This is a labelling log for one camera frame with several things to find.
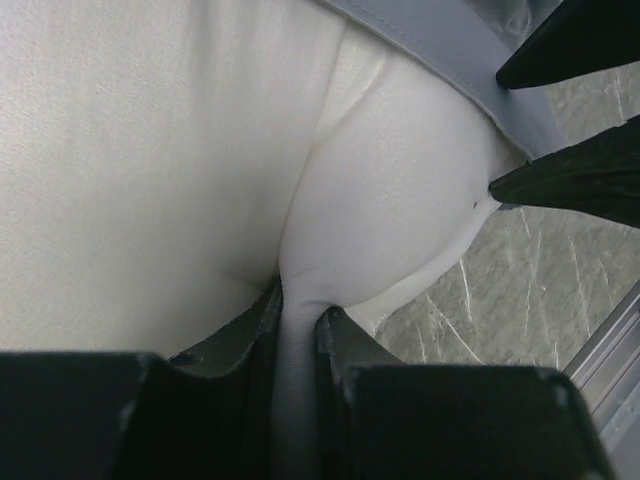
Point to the aluminium mounting rail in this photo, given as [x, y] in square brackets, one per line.
[606, 371]

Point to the white pillow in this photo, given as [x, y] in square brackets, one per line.
[162, 161]

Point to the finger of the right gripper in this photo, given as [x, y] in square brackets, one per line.
[598, 176]
[577, 38]

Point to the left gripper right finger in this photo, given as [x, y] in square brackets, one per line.
[380, 418]

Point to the grey pillowcase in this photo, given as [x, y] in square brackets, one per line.
[451, 39]

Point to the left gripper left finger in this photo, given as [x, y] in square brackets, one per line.
[200, 414]

